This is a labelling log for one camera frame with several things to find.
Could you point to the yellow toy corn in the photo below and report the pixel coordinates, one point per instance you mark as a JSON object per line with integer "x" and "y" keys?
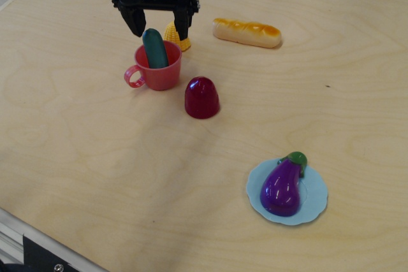
{"x": 171, "y": 34}

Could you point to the green toy cucumber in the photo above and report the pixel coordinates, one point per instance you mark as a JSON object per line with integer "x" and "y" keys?
{"x": 155, "y": 49}

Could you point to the dark red toy dome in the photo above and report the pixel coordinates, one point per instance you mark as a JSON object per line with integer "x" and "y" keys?
{"x": 201, "y": 98}

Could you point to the purple toy eggplant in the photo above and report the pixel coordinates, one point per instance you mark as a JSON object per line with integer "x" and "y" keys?
{"x": 280, "y": 193}

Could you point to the light blue plate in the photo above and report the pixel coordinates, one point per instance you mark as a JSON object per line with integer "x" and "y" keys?
{"x": 313, "y": 194}

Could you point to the black corner bracket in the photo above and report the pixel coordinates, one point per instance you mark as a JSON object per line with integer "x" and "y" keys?
{"x": 39, "y": 258}

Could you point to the aluminium table frame rail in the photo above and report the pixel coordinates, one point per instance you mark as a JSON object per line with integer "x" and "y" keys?
{"x": 12, "y": 258}

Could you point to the pink plastic cup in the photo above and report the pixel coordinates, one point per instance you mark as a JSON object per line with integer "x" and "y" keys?
{"x": 158, "y": 78}

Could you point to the toy bread loaf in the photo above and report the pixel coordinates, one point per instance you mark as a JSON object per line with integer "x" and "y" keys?
{"x": 246, "y": 33}

